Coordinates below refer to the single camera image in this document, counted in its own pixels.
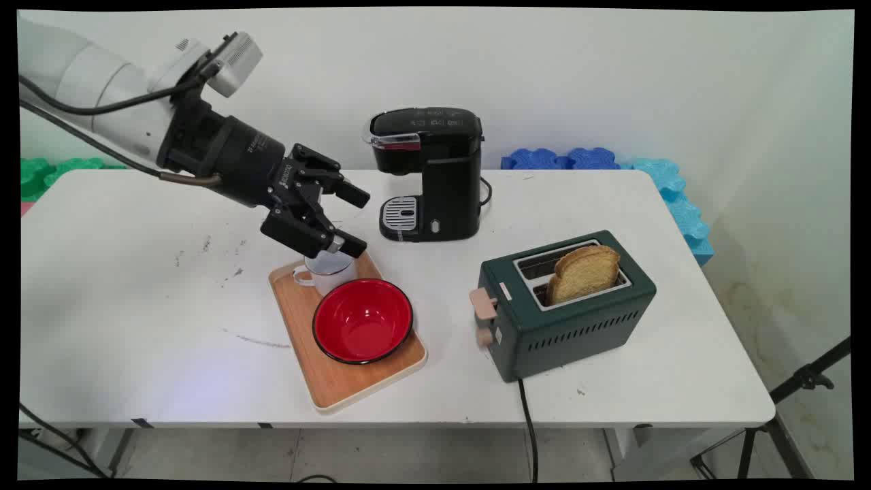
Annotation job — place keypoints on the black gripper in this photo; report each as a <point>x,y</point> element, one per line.
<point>235,160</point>

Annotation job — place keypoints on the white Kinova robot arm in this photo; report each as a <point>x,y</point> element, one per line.
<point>102,88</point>

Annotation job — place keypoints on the white mug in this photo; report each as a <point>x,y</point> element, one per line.
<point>328,271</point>

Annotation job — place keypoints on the black coffee machine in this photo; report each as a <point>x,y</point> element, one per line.
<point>429,173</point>

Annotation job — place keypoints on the red bowl black rim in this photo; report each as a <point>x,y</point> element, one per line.
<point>363,320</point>

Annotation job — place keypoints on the wooden serving tray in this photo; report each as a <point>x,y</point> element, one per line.
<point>343,340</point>

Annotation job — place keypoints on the green foam mat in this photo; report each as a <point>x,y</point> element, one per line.
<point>47,173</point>

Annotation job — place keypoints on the green toaster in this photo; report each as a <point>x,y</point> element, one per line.
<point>565,313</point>

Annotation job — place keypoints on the toasted bread slice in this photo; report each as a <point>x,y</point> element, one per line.
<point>584,273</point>

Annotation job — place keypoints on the light blue foam mat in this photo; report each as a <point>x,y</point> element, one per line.
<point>680,204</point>

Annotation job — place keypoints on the black tripod stand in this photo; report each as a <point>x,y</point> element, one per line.
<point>776,415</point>

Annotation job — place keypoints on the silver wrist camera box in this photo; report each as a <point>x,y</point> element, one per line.
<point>228,61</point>

